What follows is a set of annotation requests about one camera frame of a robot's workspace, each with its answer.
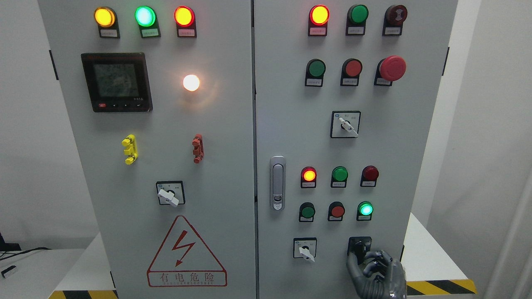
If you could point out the green push button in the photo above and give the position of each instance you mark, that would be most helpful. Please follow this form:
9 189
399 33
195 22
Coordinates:
314 75
306 213

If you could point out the dark red buzzer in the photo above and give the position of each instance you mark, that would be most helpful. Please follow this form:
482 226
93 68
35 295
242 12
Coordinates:
394 18

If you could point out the red mushroom emergency stop button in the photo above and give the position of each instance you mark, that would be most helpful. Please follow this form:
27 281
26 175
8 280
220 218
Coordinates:
389 69

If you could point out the green indicator middle centre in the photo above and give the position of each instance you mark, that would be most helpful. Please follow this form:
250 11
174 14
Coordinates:
339 178

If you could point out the red push button lower centre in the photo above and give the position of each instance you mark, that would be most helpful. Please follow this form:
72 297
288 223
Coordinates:
336 211

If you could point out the red lit indicator middle left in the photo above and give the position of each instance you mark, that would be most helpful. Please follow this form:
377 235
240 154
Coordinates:
308 178

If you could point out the silver door handle lock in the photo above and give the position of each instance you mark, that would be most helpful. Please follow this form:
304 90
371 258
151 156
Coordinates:
277 182

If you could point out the white glowing indicator lamp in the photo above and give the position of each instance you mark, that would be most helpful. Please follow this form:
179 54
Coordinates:
191 82

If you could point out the green indicator top right door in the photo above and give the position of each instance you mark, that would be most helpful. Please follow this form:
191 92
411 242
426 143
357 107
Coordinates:
356 20

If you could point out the black rotary knob switch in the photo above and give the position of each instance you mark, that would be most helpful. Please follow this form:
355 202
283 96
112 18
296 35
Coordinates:
359 246

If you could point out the red terminal connector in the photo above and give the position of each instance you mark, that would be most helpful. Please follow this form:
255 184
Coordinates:
198 149

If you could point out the green lit indicator light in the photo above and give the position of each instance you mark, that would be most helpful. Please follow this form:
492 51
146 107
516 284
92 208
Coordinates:
147 21

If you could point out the green push button upper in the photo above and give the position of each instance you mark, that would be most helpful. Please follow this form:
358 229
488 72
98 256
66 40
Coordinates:
314 75

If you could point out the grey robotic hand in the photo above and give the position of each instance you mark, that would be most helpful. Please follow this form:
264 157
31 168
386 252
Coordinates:
382 278

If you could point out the red push button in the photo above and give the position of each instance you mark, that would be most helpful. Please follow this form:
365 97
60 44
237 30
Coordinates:
336 211
351 70

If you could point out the yellow indicator light top left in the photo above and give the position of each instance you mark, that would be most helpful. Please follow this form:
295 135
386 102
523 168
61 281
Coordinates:
107 22

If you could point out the grey electrical control cabinet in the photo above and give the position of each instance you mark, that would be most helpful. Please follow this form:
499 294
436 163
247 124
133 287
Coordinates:
252 105

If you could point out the white table with hazard stripes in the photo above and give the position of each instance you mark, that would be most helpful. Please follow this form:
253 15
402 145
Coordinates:
430 272

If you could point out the red-ringed lit indicator light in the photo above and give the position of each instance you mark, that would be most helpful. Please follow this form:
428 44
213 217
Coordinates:
185 21

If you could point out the red indicator middle right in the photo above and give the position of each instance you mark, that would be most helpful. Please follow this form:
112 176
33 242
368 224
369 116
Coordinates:
369 176

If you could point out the red push button upper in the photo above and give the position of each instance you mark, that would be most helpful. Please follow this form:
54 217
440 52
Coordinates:
351 70

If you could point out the small white black adapter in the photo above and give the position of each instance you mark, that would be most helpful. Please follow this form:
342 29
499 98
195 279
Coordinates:
8 271

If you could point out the upper right selector switch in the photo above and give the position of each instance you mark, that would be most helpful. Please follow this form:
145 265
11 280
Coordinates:
345 124

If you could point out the black device with antenna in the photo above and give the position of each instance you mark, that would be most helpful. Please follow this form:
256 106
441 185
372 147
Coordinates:
8 247

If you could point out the red electrical hazard warning sticker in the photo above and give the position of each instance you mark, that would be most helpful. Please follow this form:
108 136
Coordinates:
184 260

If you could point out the green push button lower left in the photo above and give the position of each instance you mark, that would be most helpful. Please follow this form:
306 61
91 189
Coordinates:
306 213

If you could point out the yellow terminal connector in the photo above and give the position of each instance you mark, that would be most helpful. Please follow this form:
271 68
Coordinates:
130 149

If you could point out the green button lower right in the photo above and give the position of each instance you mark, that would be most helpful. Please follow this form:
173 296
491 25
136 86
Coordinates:
364 211

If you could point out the black digital power meter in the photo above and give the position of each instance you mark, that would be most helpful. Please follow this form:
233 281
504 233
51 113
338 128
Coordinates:
117 82

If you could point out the lower white selector switch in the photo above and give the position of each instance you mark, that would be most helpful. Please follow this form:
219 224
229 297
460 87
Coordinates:
305 248

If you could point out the red lit indicator right door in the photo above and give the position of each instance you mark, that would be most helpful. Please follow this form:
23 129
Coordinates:
318 20

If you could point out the left door selector switch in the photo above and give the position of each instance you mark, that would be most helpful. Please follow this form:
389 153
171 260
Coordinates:
170 193

